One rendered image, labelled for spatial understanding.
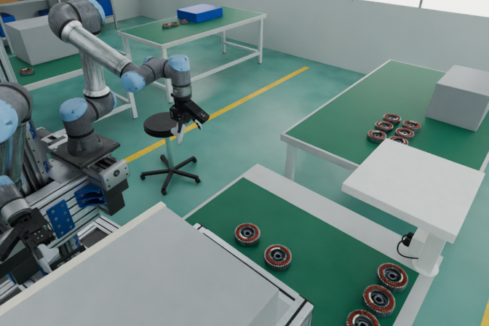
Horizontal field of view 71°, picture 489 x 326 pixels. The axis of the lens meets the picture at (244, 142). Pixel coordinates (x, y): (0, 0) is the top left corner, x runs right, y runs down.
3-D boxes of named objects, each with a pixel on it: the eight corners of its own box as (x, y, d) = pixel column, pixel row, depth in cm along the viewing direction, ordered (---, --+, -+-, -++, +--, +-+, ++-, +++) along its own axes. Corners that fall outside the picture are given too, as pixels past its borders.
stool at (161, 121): (134, 175, 312) (121, 121, 281) (176, 150, 343) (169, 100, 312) (172, 201, 282) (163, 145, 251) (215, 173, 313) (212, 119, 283)
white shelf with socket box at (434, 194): (325, 269, 140) (342, 183, 115) (364, 219, 164) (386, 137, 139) (413, 325, 121) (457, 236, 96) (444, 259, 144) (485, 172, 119)
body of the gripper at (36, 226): (56, 233, 108) (36, 203, 111) (27, 249, 103) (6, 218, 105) (57, 241, 114) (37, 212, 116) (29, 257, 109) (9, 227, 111)
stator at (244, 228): (245, 224, 161) (245, 218, 159) (265, 236, 155) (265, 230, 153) (229, 239, 154) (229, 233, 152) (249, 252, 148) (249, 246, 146)
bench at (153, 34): (127, 86, 475) (116, 30, 433) (223, 51, 594) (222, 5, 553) (169, 105, 425) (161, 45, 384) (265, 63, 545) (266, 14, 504)
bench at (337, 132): (275, 215, 269) (280, 133, 228) (374, 124, 385) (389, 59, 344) (421, 301, 208) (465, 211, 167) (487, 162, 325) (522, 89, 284)
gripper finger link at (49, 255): (66, 260, 106) (50, 236, 108) (46, 273, 102) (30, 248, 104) (67, 263, 108) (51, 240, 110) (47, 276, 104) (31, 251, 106)
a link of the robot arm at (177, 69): (174, 52, 135) (193, 54, 132) (177, 78, 141) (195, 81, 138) (161, 58, 129) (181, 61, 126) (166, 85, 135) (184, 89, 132)
